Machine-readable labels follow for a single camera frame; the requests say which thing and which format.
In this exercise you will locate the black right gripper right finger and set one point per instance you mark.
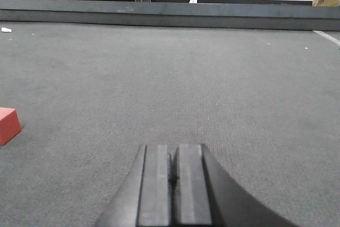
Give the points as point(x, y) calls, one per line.
point(206, 195)

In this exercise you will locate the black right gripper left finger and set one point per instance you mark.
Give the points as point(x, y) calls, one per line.
point(144, 197)

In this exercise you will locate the red magnetic cube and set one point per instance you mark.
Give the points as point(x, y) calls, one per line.
point(10, 125)

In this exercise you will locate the dark grey table mat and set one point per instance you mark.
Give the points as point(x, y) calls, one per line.
point(266, 103)

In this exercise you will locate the white paper scrap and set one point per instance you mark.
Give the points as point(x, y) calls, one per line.
point(3, 29)

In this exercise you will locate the black metal frame rails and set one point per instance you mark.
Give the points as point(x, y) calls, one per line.
point(243, 14)

